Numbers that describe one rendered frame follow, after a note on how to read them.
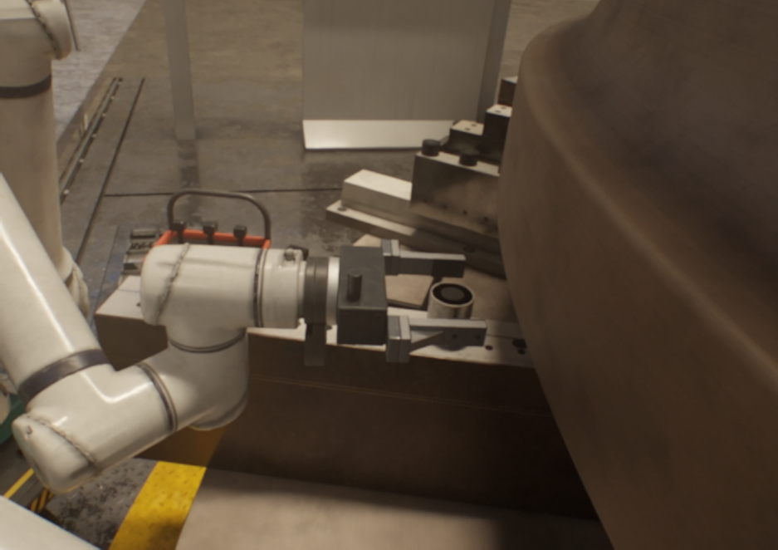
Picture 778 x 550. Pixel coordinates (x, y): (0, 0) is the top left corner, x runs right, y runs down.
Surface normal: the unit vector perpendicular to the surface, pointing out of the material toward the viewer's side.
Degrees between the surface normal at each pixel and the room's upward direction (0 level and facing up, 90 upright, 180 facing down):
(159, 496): 0
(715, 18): 90
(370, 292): 0
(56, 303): 43
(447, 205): 90
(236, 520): 0
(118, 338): 90
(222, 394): 91
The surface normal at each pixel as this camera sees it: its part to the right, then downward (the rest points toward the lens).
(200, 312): 0.05, 0.51
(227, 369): 0.62, 0.41
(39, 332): 0.40, -0.46
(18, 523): 0.55, -0.84
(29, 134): 0.71, 0.63
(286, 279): 0.08, -0.32
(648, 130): -0.64, -0.67
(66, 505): 0.08, -0.86
